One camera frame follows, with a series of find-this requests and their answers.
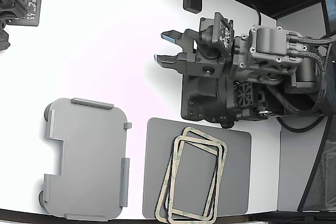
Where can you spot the dark circuit board plate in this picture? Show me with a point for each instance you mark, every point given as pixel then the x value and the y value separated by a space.
pixel 34 11

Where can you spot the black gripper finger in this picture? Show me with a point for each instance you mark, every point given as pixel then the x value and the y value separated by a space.
pixel 189 39
pixel 186 62

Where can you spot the tan rectangular frame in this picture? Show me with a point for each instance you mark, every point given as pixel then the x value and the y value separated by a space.
pixel 200 145
pixel 207 138

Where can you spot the black slanted rod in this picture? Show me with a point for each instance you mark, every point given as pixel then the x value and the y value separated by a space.
pixel 312 171

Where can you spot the grey frame holder plate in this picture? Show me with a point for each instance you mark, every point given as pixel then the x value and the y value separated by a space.
pixel 89 155

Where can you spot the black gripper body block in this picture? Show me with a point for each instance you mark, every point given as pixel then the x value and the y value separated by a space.
pixel 210 66

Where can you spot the wrist camera with circuit board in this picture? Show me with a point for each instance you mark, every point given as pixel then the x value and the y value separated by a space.
pixel 223 35

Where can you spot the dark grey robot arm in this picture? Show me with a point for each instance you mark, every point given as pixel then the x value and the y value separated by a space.
pixel 199 95

